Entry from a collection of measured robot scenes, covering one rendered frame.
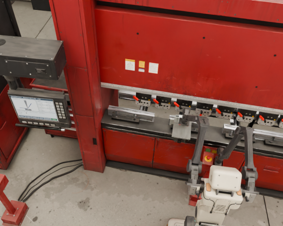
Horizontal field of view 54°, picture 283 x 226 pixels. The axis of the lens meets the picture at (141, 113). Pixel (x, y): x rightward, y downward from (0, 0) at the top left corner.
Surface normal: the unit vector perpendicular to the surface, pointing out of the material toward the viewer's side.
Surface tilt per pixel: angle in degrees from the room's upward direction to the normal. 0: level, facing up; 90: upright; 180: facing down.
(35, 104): 90
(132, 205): 0
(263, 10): 90
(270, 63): 90
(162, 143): 90
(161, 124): 0
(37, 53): 0
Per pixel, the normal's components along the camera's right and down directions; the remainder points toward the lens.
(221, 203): -0.11, 0.62
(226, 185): -0.07, 0.07
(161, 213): 0.04, -0.69
